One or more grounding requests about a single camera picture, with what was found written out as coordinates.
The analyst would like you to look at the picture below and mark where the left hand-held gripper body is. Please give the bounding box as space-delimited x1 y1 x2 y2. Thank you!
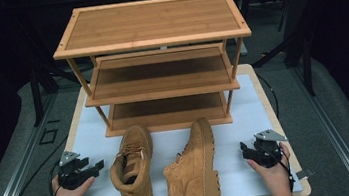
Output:
54 147 98 193

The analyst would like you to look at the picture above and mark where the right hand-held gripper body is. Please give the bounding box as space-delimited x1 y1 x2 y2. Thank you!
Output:
248 127 292 171

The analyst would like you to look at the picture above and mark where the tan suede boot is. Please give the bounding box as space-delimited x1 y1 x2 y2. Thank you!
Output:
156 116 223 196
104 123 160 196

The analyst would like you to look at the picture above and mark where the wooden shoe rack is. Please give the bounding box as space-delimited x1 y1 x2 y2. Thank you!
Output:
47 0 263 145

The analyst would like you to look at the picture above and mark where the person's right hand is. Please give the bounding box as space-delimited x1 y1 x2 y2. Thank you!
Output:
244 142 296 196

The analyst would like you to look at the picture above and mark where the black metal stand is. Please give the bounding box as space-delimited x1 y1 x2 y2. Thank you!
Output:
14 9 86 129
244 0 318 104

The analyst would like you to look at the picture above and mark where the right hand-held gripper cable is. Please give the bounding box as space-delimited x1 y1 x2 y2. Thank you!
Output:
257 136 298 196

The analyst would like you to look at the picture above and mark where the black floor cable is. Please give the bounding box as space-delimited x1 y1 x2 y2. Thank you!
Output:
0 136 76 196
255 71 282 123

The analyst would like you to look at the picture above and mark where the metal floor rail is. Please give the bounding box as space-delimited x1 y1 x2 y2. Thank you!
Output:
0 91 72 196
289 59 349 196

